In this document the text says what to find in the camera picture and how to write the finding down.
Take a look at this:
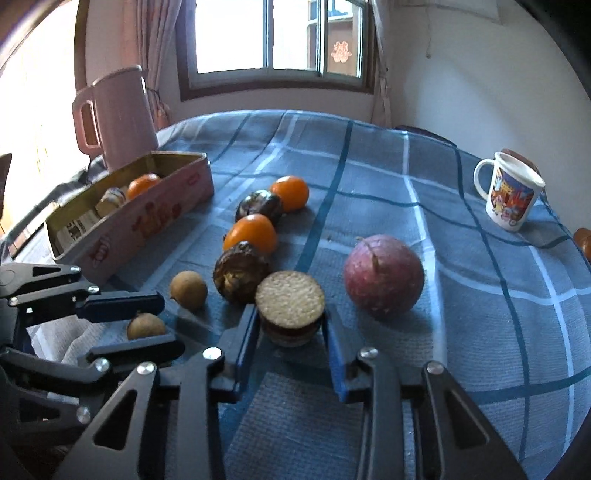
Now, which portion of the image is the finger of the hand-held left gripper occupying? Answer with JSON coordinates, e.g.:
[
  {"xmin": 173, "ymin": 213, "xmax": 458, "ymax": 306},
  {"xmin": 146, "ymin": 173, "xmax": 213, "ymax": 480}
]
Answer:
[
  {"xmin": 0, "ymin": 333, "xmax": 186, "ymax": 423},
  {"xmin": 0, "ymin": 262, "xmax": 166, "ymax": 325}
]

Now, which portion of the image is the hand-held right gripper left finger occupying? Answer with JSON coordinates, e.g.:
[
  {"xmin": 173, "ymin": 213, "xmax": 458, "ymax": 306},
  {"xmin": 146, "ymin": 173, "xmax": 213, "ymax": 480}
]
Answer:
[{"xmin": 52, "ymin": 302, "xmax": 262, "ymax": 480}]

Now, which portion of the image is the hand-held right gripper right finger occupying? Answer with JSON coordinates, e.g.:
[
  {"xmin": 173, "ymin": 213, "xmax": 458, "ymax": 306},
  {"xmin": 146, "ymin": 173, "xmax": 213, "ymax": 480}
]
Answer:
[{"xmin": 321, "ymin": 309, "xmax": 529, "ymax": 480}]

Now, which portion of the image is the brown longan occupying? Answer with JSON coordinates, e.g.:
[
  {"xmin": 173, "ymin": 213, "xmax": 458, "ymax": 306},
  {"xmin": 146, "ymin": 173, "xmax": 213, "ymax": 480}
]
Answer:
[
  {"xmin": 169, "ymin": 271, "xmax": 208, "ymax": 310},
  {"xmin": 127, "ymin": 312, "xmax": 167, "ymax": 341}
]

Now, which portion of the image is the round sandwich cookie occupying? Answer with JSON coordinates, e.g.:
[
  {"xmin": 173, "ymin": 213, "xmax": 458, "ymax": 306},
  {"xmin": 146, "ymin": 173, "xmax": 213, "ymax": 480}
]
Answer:
[{"xmin": 255, "ymin": 271, "xmax": 326, "ymax": 348}]

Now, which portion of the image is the purple passion fruit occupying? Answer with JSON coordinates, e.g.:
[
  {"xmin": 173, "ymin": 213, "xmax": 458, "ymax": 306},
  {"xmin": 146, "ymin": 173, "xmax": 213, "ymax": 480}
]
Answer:
[{"xmin": 344, "ymin": 234, "xmax": 426, "ymax": 320}]

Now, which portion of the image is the orange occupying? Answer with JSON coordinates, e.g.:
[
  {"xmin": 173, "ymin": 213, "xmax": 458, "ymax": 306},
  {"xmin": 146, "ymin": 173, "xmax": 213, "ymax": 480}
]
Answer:
[
  {"xmin": 127, "ymin": 173, "xmax": 162, "ymax": 200},
  {"xmin": 270, "ymin": 176, "xmax": 310, "ymax": 213},
  {"xmin": 223, "ymin": 213, "xmax": 278, "ymax": 256}
]

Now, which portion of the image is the dark water chestnut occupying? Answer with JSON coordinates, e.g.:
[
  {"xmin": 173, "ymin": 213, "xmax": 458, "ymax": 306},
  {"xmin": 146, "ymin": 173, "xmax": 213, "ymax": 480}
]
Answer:
[
  {"xmin": 213, "ymin": 242, "xmax": 271, "ymax": 304},
  {"xmin": 235, "ymin": 189, "xmax": 283, "ymax": 225}
]

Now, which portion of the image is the printed paper sheet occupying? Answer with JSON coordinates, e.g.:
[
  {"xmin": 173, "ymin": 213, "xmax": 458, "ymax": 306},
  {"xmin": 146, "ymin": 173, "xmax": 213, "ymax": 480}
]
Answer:
[{"xmin": 55, "ymin": 210, "xmax": 100, "ymax": 252}]

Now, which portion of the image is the brown and cream food piece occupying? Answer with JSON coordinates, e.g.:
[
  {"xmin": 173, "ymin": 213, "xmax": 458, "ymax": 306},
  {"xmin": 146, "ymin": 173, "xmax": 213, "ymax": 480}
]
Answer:
[{"xmin": 95, "ymin": 187, "xmax": 127, "ymax": 217}]

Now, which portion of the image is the pink electric kettle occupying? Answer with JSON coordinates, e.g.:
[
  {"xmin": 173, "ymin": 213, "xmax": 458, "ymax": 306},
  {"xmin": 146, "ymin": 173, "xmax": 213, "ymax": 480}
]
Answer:
[{"xmin": 72, "ymin": 65, "xmax": 160, "ymax": 172}]

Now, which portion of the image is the blue plaid tablecloth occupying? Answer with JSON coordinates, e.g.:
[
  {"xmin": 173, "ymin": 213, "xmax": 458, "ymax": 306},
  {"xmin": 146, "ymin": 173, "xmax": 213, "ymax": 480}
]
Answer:
[{"xmin": 0, "ymin": 110, "xmax": 591, "ymax": 480}]

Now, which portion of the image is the white cartoon print mug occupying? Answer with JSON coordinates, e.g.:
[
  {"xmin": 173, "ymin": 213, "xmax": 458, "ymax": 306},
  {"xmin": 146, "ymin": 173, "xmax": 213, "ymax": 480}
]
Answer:
[{"xmin": 474, "ymin": 151, "xmax": 546, "ymax": 232}]

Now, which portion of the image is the pink window curtain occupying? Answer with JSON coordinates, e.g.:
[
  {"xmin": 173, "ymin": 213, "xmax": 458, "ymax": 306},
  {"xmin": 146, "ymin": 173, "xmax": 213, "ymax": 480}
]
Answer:
[
  {"xmin": 122, "ymin": 0, "xmax": 185, "ymax": 132},
  {"xmin": 369, "ymin": 0, "xmax": 393, "ymax": 127}
]

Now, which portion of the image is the brown leather sofa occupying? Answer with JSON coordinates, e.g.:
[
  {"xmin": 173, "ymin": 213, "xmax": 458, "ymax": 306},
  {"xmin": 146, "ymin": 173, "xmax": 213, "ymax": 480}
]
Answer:
[{"xmin": 574, "ymin": 227, "xmax": 591, "ymax": 264}]

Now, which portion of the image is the sliding glass window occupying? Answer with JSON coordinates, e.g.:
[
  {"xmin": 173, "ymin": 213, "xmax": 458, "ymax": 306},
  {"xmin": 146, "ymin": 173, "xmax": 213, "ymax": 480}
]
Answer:
[{"xmin": 178, "ymin": 0, "xmax": 377, "ymax": 100}]

